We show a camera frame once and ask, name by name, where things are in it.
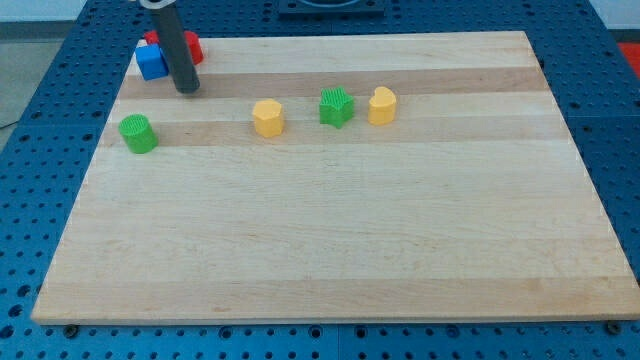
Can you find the green star block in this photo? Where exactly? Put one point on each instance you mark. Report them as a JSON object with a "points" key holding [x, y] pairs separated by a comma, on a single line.
{"points": [[336, 107]]}

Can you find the yellow hexagon block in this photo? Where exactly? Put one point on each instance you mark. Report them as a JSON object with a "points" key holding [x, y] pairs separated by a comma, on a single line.
{"points": [[268, 118]]}

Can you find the light wooden board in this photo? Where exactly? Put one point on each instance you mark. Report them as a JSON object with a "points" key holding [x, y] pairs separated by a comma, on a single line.
{"points": [[473, 205]]}

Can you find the yellow heart block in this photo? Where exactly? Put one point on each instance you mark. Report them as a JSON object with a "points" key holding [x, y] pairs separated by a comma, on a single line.
{"points": [[382, 106]]}

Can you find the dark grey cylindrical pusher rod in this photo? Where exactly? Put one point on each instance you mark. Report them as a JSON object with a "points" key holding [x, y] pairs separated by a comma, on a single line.
{"points": [[169, 27]]}

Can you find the red block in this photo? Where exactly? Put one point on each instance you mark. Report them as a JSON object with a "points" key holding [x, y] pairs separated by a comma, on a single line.
{"points": [[192, 40]]}

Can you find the green cylinder block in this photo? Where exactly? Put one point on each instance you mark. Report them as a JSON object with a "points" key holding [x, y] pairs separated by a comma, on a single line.
{"points": [[137, 133]]}

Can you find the blue cube block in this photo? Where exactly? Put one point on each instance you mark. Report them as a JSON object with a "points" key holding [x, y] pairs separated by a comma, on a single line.
{"points": [[151, 63]]}

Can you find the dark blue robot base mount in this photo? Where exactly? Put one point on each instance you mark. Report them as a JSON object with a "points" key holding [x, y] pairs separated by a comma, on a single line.
{"points": [[301, 8]]}

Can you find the silver rod mount flange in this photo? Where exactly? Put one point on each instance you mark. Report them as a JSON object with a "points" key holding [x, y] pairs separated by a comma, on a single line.
{"points": [[155, 4]]}

